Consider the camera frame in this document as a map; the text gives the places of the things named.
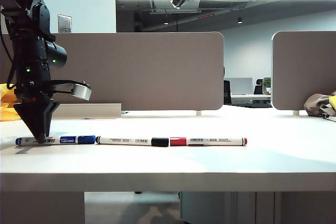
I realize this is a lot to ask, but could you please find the beige desk leg panel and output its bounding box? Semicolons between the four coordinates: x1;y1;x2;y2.
0;191;86;224
275;191;336;224

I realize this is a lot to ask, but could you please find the yellow cloth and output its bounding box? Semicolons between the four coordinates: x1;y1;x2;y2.
0;83;27;122

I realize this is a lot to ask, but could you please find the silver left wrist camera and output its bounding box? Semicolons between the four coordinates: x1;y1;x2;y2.
71;81;92;101

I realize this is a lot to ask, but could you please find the beige desk shelf box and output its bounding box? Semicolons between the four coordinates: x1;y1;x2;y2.
51;103;123;120

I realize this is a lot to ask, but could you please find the red cap whiteboard marker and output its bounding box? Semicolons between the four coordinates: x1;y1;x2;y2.
170;136;249;147

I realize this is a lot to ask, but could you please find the grey pedestal cabinet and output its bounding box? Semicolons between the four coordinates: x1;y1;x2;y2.
180;191;276;224

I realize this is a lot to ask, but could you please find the brown desk divider panel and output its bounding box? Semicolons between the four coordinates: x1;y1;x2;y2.
0;31;225;116
271;30;336;116

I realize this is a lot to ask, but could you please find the white background desk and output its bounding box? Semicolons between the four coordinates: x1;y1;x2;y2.
230;94;272;104

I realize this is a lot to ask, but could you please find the blue cap whiteboard marker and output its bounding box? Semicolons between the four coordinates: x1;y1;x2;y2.
15;134;97;146

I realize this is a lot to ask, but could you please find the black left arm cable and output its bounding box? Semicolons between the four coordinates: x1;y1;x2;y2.
0;8;17;91

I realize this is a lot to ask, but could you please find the brown fabric bag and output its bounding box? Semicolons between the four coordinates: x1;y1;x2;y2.
303;91;336;117

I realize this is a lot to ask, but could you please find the black cap whiteboard marker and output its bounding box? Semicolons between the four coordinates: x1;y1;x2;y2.
95;135;170;147

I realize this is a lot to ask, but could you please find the black office chair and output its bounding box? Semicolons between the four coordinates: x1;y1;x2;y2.
253;79;264;95
223;80;233;105

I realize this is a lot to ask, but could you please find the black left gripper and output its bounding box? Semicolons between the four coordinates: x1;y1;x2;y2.
13;78;60;144

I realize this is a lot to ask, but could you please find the white background partition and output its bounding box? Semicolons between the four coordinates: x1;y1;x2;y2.
225;77;254;96

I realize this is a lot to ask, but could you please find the metal wall switch plate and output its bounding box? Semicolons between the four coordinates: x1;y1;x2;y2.
57;14;73;34

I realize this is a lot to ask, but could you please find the green potted plant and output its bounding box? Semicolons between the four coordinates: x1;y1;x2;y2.
262;77;272;96

